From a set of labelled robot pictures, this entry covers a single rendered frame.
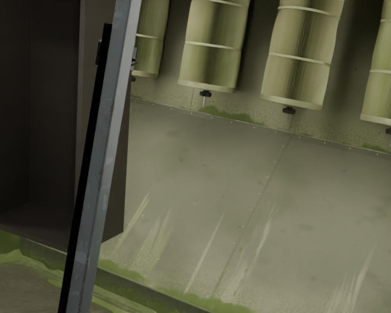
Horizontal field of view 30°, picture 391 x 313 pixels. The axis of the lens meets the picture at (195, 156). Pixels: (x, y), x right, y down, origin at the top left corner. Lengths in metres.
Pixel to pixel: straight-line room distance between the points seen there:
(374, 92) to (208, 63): 0.96
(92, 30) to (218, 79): 1.17
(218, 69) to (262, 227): 0.89
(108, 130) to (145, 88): 2.76
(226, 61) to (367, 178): 0.98
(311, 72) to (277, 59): 0.18
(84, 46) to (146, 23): 1.40
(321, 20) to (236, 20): 0.54
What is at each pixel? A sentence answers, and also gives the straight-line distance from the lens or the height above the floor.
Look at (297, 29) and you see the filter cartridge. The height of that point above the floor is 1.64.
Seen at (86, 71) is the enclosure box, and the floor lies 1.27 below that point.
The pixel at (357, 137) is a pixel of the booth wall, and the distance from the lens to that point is 3.96.
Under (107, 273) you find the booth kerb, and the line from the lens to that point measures 4.13.
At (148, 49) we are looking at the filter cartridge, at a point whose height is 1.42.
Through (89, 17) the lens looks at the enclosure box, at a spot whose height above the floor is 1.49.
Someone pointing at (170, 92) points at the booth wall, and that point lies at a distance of 4.56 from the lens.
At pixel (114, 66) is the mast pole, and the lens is 1.93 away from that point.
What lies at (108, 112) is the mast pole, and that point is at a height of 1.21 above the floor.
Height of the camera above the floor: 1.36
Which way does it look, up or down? 7 degrees down
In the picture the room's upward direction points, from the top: 10 degrees clockwise
